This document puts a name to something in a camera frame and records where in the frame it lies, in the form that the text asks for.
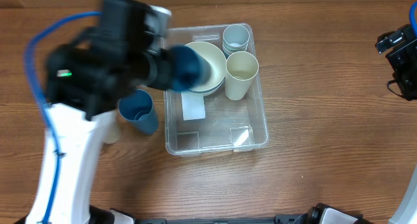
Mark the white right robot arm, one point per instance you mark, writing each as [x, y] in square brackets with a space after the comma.
[406, 212]

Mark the clear plastic storage bin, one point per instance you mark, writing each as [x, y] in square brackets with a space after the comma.
[229, 125]

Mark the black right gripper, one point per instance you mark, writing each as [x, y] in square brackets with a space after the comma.
[408, 42]

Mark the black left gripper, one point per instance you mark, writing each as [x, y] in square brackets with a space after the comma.
[152, 74]

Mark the white label in bin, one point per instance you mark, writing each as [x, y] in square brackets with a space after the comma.
[193, 106]

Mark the dark blue tall cup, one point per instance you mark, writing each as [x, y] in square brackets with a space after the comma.
[138, 109]
[189, 69]

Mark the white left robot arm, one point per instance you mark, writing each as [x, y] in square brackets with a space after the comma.
[71, 151]

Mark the grey small cup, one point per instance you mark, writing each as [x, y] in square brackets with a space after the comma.
[236, 37]

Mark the blue bowl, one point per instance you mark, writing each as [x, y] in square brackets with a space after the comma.
[210, 91]

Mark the mint small cup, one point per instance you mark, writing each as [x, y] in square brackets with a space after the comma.
[229, 50]

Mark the cream bowl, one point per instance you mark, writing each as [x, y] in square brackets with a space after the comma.
[214, 59]

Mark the cream tall cup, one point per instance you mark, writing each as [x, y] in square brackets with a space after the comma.
[241, 68]
[114, 131]

